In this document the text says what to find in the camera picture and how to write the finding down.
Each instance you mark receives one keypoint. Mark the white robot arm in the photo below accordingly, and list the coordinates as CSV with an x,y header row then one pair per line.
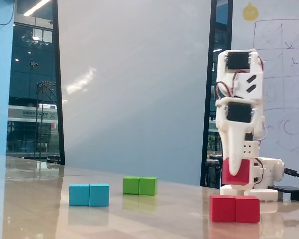
x,y
239,87

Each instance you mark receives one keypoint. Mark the red rectangular wooden block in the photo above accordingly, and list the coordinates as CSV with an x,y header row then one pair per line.
x,y
234,209

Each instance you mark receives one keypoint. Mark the black flat power box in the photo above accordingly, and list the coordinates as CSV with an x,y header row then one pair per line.
x,y
296,193

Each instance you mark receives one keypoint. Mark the green rectangular wooden block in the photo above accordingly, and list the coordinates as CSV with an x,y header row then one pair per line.
x,y
139,186

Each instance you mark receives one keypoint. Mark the small red wooden cube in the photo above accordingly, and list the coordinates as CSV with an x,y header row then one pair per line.
x,y
245,174

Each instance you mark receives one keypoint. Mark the black slanted window frame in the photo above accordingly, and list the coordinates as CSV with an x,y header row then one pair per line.
x,y
58,99

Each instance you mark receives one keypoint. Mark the blue rectangular wooden block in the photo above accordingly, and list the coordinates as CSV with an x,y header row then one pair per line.
x,y
89,195

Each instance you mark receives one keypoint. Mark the black narrow window frame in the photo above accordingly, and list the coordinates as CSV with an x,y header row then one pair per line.
x,y
210,49

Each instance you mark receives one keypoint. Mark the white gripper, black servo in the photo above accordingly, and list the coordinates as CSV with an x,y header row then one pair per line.
x,y
239,115

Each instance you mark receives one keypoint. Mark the yellow round sticker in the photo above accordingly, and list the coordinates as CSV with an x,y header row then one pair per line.
x,y
250,13

